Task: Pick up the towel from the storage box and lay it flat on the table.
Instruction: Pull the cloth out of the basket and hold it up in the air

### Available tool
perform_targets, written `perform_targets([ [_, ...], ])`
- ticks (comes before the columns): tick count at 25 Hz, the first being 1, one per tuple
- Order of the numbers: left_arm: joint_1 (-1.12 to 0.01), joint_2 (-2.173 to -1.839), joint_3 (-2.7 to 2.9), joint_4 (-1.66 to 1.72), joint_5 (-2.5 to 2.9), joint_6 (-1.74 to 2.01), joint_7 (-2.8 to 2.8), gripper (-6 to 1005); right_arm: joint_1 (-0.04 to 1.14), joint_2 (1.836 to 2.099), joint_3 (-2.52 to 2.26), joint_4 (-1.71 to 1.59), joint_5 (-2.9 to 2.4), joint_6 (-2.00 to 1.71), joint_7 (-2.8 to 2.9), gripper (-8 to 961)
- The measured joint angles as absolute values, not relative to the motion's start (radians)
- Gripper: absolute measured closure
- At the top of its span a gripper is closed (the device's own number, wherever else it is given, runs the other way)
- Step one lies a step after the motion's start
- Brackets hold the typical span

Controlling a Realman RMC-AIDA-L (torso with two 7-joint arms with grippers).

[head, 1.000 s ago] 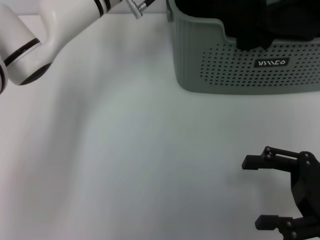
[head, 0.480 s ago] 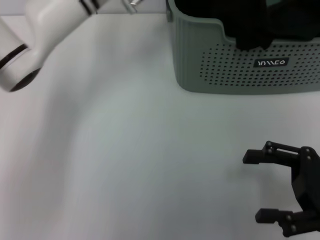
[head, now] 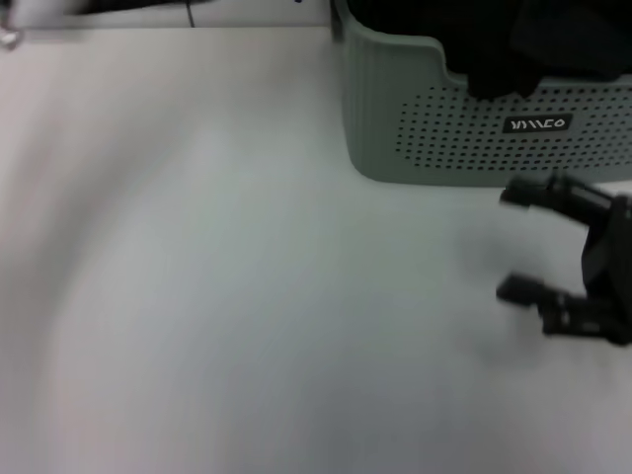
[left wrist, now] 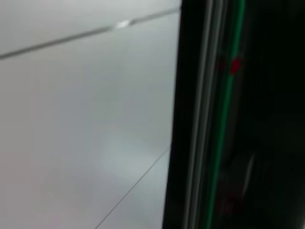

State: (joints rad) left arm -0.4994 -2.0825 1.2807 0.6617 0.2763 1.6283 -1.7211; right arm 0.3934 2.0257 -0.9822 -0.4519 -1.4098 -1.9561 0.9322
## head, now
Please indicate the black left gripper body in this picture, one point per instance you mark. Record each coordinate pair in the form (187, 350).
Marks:
(138, 4)

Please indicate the grey-green perforated storage box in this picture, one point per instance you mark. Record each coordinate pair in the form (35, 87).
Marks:
(385, 99)

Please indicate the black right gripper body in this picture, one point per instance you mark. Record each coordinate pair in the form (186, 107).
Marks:
(609, 266)

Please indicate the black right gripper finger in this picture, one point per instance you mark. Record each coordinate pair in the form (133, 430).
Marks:
(523, 291)
(523, 193)

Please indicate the black cloth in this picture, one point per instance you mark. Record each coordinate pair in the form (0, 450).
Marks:
(494, 44)

